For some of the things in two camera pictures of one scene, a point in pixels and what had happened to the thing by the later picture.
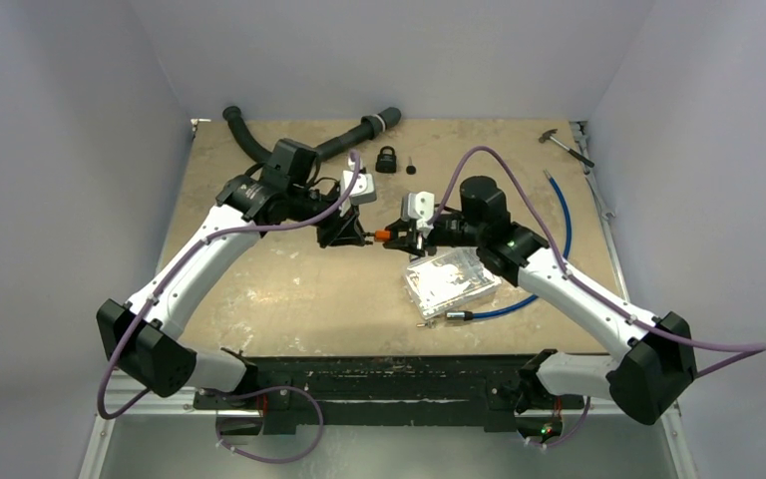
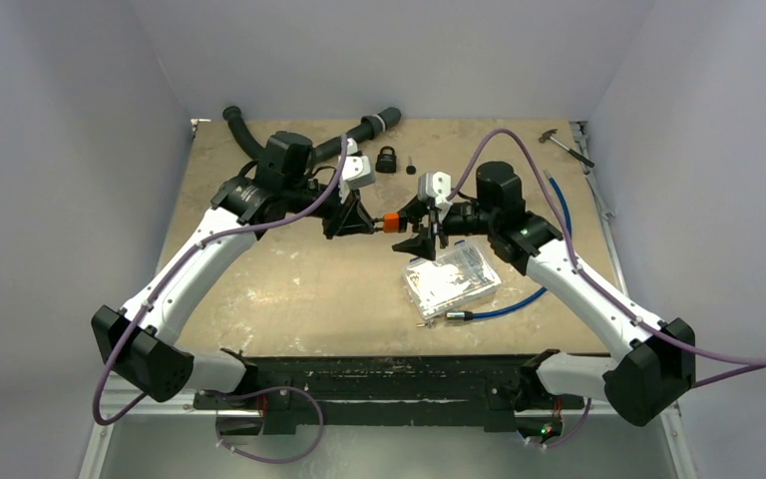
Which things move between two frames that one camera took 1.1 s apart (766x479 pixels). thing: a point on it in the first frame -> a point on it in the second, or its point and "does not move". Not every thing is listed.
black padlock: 386,163 does not move
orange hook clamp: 382,236 -> 391,223
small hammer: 547,135 does not move
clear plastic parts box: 443,280 does not move
